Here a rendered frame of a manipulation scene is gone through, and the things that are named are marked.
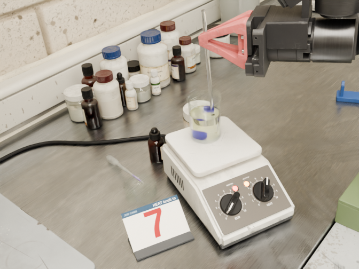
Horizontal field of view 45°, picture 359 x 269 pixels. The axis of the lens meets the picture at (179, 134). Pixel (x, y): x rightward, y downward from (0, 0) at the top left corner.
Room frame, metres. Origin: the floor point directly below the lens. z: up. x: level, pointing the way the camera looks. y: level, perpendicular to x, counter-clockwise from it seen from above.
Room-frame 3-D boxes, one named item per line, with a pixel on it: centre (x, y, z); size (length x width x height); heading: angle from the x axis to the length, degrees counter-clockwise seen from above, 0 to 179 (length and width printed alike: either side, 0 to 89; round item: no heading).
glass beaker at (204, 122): (0.58, -0.04, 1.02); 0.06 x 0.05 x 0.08; 134
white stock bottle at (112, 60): (0.91, 0.14, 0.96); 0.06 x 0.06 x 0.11
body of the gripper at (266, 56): (0.53, -0.15, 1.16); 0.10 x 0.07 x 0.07; 158
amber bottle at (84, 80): (0.88, 0.19, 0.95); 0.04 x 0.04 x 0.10
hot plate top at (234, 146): (0.56, -0.05, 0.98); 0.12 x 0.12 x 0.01; 23
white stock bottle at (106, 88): (0.82, 0.15, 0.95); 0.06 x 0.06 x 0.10
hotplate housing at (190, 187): (0.54, -0.06, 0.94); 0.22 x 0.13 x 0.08; 23
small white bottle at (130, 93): (0.84, 0.10, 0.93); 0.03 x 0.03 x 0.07
